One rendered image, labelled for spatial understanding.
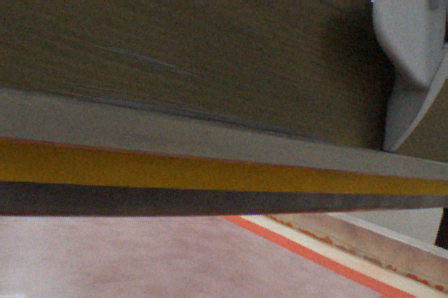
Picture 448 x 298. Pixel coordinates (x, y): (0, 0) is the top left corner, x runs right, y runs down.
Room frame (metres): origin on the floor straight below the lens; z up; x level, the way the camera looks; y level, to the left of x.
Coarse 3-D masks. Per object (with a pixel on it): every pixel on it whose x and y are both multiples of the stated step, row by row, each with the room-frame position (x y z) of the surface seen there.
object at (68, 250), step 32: (0, 224) 0.33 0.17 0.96; (32, 224) 0.35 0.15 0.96; (64, 224) 0.37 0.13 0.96; (96, 224) 0.39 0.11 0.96; (0, 256) 0.27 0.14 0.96; (32, 256) 0.28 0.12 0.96; (64, 256) 0.30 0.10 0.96; (96, 256) 0.31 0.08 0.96; (128, 256) 0.33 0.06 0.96; (0, 288) 0.23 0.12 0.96; (32, 288) 0.24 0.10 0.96; (64, 288) 0.25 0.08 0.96; (96, 288) 0.26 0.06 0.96; (128, 288) 0.27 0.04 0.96; (160, 288) 0.28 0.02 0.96
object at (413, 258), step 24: (288, 216) 0.55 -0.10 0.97; (312, 216) 0.52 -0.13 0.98; (336, 216) 0.50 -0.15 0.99; (336, 240) 0.49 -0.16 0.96; (360, 240) 0.47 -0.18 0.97; (384, 240) 0.45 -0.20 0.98; (408, 240) 0.44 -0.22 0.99; (384, 264) 0.44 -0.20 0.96; (408, 264) 0.42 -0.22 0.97; (432, 264) 0.40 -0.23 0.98
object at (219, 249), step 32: (128, 224) 0.41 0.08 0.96; (160, 224) 0.44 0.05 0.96; (192, 224) 0.46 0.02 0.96; (224, 224) 0.49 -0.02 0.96; (256, 224) 0.53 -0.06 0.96; (160, 256) 0.34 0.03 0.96; (192, 256) 0.36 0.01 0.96; (224, 256) 0.38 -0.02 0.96; (256, 256) 0.40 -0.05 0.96; (288, 256) 0.42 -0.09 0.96; (320, 256) 0.44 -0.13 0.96; (192, 288) 0.29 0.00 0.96; (224, 288) 0.31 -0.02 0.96; (256, 288) 0.32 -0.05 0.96; (288, 288) 0.33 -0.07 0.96; (320, 288) 0.34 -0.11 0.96; (352, 288) 0.36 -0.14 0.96; (384, 288) 0.37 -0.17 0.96
